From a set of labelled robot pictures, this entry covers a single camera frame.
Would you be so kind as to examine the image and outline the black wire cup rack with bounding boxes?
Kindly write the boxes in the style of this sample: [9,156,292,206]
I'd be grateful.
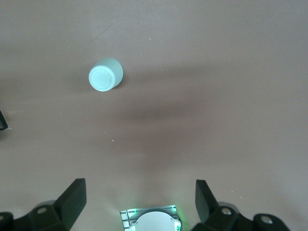
[0,109,12,132]

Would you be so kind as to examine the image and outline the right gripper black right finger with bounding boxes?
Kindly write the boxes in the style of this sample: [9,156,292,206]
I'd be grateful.
[192,179,289,231]

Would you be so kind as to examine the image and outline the pale green cup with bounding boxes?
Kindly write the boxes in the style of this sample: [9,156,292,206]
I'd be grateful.
[88,57,125,92]

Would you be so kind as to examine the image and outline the right arm aluminium base plate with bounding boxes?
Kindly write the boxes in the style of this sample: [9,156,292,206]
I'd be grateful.
[119,204,181,231]

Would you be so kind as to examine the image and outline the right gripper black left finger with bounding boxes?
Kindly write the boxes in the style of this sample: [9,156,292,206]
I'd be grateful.
[0,178,87,231]

